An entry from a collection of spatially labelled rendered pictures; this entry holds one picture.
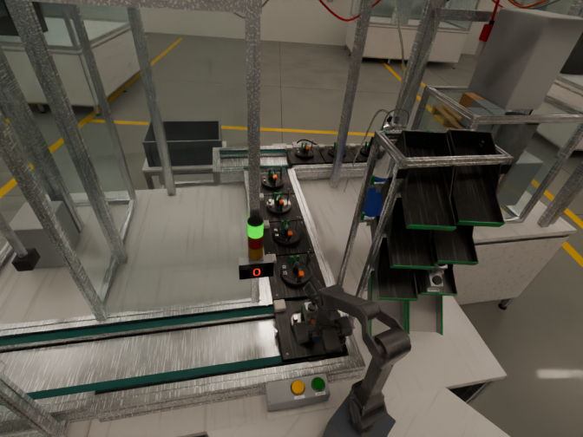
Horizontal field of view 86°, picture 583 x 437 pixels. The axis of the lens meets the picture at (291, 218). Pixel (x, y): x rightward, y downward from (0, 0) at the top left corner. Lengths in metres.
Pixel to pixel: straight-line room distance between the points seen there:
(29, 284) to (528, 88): 2.43
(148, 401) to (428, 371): 1.00
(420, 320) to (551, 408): 1.58
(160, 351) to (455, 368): 1.13
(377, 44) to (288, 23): 3.08
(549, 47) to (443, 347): 1.35
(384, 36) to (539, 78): 7.89
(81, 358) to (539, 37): 2.19
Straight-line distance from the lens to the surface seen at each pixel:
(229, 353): 1.28
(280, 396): 1.17
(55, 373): 1.43
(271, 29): 11.33
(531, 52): 1.85
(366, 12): 1.86
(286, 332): 1.26
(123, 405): 1.24
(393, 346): 0.73
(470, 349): 1.59
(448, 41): 10.28
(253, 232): 0.99
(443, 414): 1.40
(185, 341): 1.33
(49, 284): 1.80
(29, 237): 1.74
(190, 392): 1.20
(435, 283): 1.16
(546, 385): 2.89
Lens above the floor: 2.05
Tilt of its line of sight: 40 degrees down
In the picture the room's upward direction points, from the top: 5 degrees clockwise
